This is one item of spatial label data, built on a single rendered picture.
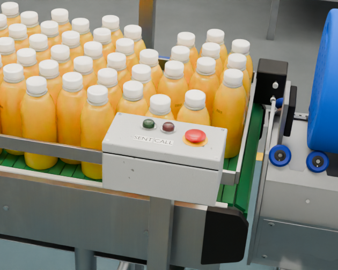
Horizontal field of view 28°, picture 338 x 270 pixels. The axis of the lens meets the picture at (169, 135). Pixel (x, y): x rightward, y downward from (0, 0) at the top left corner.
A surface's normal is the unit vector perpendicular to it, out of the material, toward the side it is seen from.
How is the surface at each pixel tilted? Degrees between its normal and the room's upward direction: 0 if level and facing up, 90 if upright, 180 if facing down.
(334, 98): 75
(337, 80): 60
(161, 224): 90
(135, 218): 90
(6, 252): 0
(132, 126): 0
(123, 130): 0
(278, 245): 109
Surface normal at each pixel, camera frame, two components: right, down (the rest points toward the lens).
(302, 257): -0.18, 0.78
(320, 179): -0.12, -0.08
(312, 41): 0.05, -0.83
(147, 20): -0.19, 0.54
